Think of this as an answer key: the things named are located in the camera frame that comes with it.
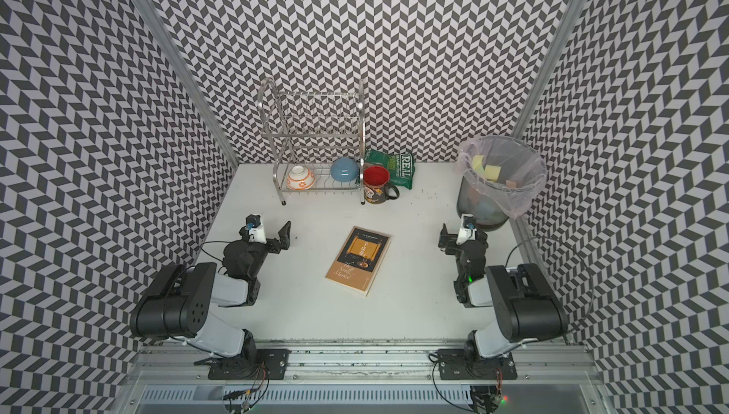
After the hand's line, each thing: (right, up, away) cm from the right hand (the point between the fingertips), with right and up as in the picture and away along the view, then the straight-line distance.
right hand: (458, 228), depth 91 cm
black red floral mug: (-27, +13, +8) cm, 31 cm away
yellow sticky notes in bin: (+13, +19, +5) cm, 23 cm away
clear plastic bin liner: (+15, +21, 0) cm, 26 cm away
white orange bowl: (-54, +17, +10) cm, 58 cm away
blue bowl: (-39, +20, +16) cm, 47 cm away
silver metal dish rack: (-51, +33, +23) cm, 65 cm away
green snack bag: (-16, +22, +24) cm, 36 cm away
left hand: (-59, +2, -1) cm, 59 cm away
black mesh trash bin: (+8, +8, -7) cm, 13 cm away
